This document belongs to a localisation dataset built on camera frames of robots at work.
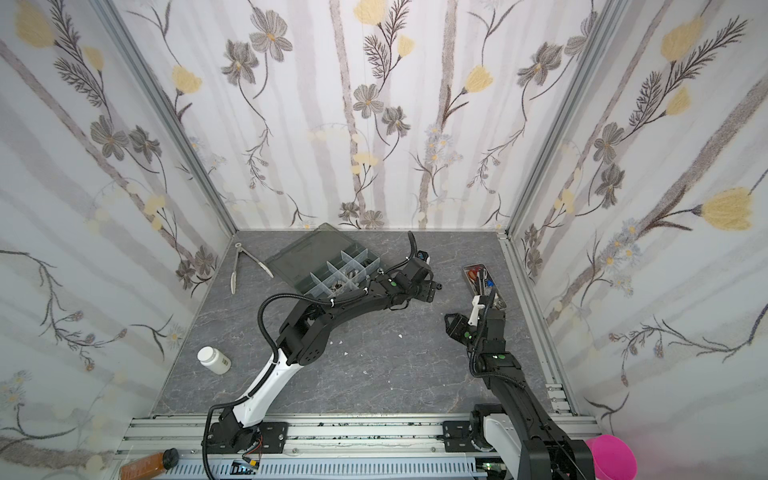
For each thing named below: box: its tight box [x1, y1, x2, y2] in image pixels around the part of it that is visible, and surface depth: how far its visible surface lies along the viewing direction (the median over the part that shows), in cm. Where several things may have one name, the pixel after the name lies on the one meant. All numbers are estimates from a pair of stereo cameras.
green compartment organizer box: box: [264, 223, 381, 297], surface depth 109 cm
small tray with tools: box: [463, 263, 507, 310], surface depth 106 cm
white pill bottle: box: [197, 346, 232, 375], surface depth 80 cm
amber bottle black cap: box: [120, 448, 179, 480], surface depth 69 cm
